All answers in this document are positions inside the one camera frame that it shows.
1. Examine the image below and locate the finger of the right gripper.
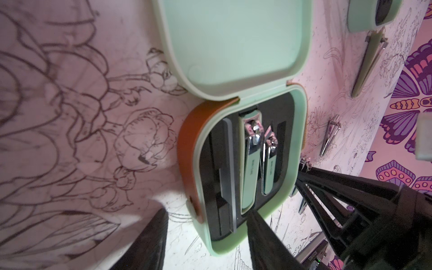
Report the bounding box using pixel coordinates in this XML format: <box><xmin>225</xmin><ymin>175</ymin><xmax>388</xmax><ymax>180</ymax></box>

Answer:
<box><xmin>295</xmin><ymin>168</ymin><xmax>432</xmax><ymax>270</ymax></box>

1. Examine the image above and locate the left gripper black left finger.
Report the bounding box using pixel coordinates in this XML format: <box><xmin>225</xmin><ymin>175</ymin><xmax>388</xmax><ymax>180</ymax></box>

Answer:
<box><xmin>111</xmin><ymin>208</ymin><xmax>169</xmax><ymax>270</ymax></box>

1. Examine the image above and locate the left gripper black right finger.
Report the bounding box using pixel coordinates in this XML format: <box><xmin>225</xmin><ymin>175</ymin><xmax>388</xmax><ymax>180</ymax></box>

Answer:
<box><xmin>246</xmin><ymin>210</ymin><xmax>304</xmax><ymax>270</ymax></box>

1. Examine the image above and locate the green case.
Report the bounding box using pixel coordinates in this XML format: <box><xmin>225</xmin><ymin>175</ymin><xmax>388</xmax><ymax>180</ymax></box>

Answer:
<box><xmin>153</xmin><ymin>1</ymin><xmax>313</xmax><ymax>256</ymax></box>
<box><xmin>348</xmin><ymin>0</ymin><xmax>403</xmax><ymax>33</ymax></box>

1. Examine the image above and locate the large green nail clipper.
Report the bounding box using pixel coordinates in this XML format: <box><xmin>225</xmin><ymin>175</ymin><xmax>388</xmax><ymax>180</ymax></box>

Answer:
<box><xmin>239</xmin><ymin>110</ymin><xmax>264</xmax><ymax>214</ymax></box>

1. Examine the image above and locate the slanted small nail clipper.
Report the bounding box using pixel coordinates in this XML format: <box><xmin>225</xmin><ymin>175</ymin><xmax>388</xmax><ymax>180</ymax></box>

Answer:
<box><xmin>290</xmin><ymin>157</ymin><xmax>312</xmax><ymax>215</ymax></box>

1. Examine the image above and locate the nail clipper near back case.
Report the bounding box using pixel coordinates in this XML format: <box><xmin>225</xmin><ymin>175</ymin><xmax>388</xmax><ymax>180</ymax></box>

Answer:
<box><xmin>351</xmin><ymin>27</ymin><xmax>389</xmax><ymax>99</ymax></box>

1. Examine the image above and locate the green circuit board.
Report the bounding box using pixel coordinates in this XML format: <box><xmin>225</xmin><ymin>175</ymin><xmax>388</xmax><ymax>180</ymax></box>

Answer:
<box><xmin>302</xmin><ymin>252</ymin><xmax>330</xmax><ymax>270</ymax></box>

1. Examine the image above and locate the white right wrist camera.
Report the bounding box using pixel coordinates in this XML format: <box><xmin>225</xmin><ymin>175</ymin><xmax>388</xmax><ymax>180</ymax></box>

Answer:
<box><xmin>415</xmin><ymin>112</ymin><xmax>432</xmax><ymax>162</ymax></box>

